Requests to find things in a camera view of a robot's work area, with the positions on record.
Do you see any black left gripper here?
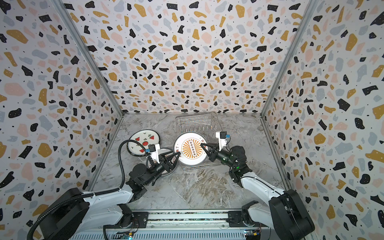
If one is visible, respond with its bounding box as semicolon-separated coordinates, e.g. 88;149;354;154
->
142;150;179;188

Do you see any sunburst plate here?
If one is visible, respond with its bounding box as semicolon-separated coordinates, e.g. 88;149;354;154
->
174;132;208;166

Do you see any watermelon pattern plate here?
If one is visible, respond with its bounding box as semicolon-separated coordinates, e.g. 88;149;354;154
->
127;130;161;157

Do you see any white plate red rim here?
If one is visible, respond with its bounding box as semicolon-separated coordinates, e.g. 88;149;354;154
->
146;148;181;178

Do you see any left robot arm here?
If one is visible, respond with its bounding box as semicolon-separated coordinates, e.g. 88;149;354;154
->
27;151;181;240

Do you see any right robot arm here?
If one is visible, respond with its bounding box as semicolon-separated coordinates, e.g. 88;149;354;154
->
201;144;315;240

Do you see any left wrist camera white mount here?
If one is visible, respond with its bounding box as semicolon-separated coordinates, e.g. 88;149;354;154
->
145;144;161;167

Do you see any wire dish rack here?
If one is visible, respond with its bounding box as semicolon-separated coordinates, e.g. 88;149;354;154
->
176;113;223;172

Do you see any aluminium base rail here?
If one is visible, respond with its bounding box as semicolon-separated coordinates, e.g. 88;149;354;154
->
64;208;316;240

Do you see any black corrugated cable hose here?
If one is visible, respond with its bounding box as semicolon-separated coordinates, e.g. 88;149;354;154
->
26;139;151;240

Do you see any aluminium corner post right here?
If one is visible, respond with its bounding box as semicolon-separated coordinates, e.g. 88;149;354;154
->
261;0;319;120

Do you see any aluminium corner post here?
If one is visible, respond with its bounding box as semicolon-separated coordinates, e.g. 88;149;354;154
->
51;1;124;118
261;0;319;120

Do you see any aluminium corner post left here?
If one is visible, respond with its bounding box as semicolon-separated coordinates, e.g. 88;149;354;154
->
51;1;124;118

